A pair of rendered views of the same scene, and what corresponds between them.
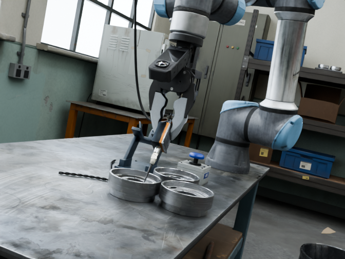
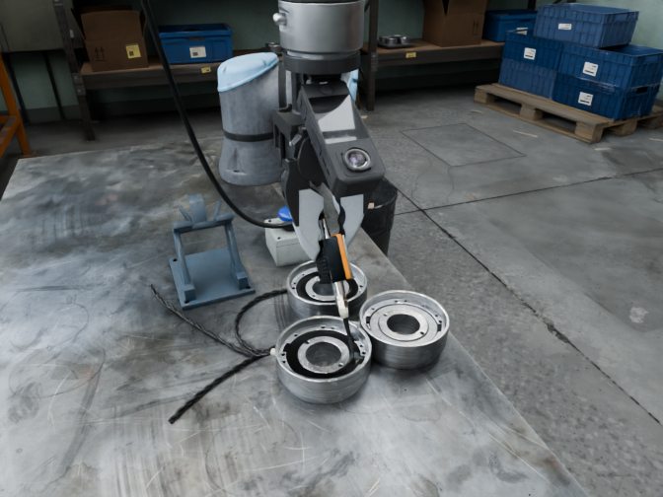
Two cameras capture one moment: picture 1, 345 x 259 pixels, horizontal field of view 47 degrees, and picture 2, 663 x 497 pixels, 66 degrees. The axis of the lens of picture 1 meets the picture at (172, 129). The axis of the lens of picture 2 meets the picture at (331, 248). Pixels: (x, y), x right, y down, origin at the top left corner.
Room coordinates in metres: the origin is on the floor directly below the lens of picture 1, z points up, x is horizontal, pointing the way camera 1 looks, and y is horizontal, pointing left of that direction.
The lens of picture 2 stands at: (0.45, 0.32, 1.22)
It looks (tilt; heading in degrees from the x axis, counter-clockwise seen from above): 31 degrees down; 320
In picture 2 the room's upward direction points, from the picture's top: straight up
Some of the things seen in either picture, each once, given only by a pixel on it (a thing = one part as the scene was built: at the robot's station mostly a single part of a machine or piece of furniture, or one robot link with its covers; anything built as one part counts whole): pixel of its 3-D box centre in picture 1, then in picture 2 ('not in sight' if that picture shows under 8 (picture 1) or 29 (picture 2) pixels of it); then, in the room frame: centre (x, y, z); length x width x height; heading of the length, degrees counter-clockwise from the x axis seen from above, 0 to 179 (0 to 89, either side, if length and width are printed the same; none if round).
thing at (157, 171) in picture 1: (175, 182); (327, 292); (0.87, -0.03, 0.82); 0.10 x 0.10 x 0.04
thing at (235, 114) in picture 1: (238, 119); (253, 91); (1.32, -0.21, 0.97); 0.13 x 0.12 x 0.14; 52
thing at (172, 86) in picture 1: (181, 66); (319, 114); (0.84, 0.01, 1.07); 0.09 x 0.08 x 0.12; 163
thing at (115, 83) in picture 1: (146, 74); not in sight; (3.43, 0.32, 1.10); 0.62 x 0.61 x 0.65; 160
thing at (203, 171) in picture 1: (194, 171); (291, 236); (1.02, -0.08, 0.82); 0.08 x 0.07 x 0.05; 160
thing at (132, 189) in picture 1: (134, 185); (323, 359); (0.78, 0.05, 0.82); 0.10 x 0.10 x 0.04
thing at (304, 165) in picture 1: (306, 161); (194, 43); (4.19, -1.47, 0.56); 0.52 x 0.38 x 0.22; 67
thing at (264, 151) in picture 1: (257, 142); (114, 36); (4.35, -0.95, 0.64); 0.49 x 0.40 x 0.37; 75
